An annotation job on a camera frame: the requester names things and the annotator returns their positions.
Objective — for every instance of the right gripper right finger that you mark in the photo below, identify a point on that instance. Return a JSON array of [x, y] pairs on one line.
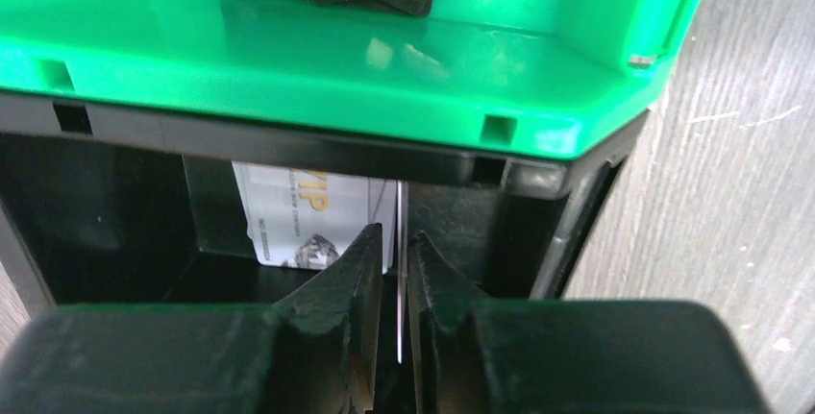
[[472, 353]]

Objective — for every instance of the green bin middle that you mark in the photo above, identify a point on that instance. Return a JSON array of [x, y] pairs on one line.
[[542, 78]]

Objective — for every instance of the white cards in bin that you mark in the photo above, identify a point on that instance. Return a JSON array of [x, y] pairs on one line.
[[307, 219]]

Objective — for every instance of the black storage bin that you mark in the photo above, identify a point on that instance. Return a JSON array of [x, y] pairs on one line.
[[110, 204]]

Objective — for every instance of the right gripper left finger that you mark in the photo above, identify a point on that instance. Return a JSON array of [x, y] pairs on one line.
[[313, 351]]

